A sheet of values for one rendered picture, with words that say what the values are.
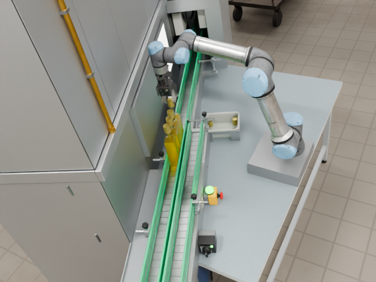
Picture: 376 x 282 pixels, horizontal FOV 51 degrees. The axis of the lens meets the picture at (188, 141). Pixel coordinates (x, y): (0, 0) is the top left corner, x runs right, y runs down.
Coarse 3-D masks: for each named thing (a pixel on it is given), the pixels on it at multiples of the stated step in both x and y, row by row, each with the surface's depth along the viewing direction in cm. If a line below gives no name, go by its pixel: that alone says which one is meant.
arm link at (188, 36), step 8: (184, 32) 190; (192, 32) 191; (184, 40) 186; (192, 40) 187; (200, 40) 186; (208, 40) 186; (216, 40) 186; (192, 48) 188; (200, 48) 187; (208, 48) 185; (216, 48) 184; (224, 48) 183; (232, 48) 183; (240, 48) 182; (248, 48) 181; (256, 48) 181; (216, 56) 187; (224, 56) 185; (232, 56) 183; (240, 56) 182; (248, 56) 180; (256, 56) 177; (264, 56) 175
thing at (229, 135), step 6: (240, 120) 251; (198, 126) 254; (240, 126) 248; (210, 132) 239; (216, 132) 238; (222, 132) 238; (228, 132) 237; (234, 132) 236; (240, 132) 246; (210, 138) 242; (216, 138) 242; (222, 138) 241; (228, 138) 241; (234, 138) 240
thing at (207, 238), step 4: (200, 232) 187; (204, 232) 187; (208, 232) 186; (212, 232) 186; (200, 236) 185; (204, 236) 185; (208, 236) 185; (212, 236) 184; (216, 236) 189; (200, 240) 184; (204, 240) 183; (208, 240) 183; (212, 240) 183; (216, 240) 188; (200, 244) 183; (204, 244) 182; (208, 244) 182; (212, 244) 181; (216, 244) 188; (200, 248) 185; (212, 248) 184; (216, 248) 187; (200, 252) 188; (212, 252) 186
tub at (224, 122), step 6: (210, 114) 250; (216, 114) 249; (222, 114) 249; (228, 114) 248; (234, 114) 247; (216, 120) 252; (222, 120) 252; (228, 120) 251; (204, 126) 242; (216, 126) 250; (222, 126) 249; (228, 126) 248; (234, 126) 247
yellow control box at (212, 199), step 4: (204, 188) 208; (216, 188) 206; (204, 192) 206; (216, 192) 204; (204, 196) 204; (208, 196) 203; (212, 196) 203; (216, 196) 203; (204, 200) 206; (208, 200) 206; (212, 200) 205; (216, 200) 205; (208, 204) 208; (212, 204) 207; (216, 204) 207
